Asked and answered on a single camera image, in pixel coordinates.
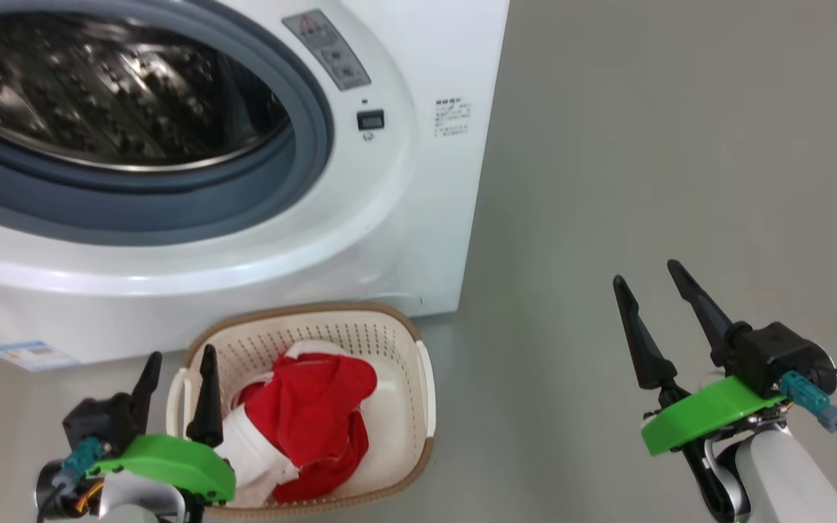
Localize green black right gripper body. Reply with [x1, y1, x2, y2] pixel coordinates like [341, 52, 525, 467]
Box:
[641, 322, 837, 457]

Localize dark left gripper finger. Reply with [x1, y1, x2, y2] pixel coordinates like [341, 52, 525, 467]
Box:
[132, 352, 163, 429]
[186, 344, 225, 447]

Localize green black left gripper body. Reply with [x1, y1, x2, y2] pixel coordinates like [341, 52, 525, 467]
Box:
[62, 392, 236, 503]

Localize white front-load washing machine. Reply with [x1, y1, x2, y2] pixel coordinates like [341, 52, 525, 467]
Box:
[0, 0, 510, 368]

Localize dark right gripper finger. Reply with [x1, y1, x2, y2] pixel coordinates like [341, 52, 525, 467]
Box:
[666, 259, 735, 368]
[612, 275, 679, 391]

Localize blue energy label sticker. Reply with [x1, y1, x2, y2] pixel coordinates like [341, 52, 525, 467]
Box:
[0, 340, 81, 371]

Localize red and white garment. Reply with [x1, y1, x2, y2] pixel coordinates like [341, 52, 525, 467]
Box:
[214, 340, 379, 508]

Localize grey warning label sticker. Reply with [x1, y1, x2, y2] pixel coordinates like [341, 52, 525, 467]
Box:
[282, 9, 372, 91]

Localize stainless steel washing machine drum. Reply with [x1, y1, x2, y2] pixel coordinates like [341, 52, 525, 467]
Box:
[0, 11, 296, 173]

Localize black cable with teal plug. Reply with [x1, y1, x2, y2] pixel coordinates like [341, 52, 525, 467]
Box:
[37, 437, 103, 523]
[782, 367, 837, 445]

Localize cream perforated basket brown rim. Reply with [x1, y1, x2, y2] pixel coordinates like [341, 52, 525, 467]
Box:
[166, 303, 436, 518]

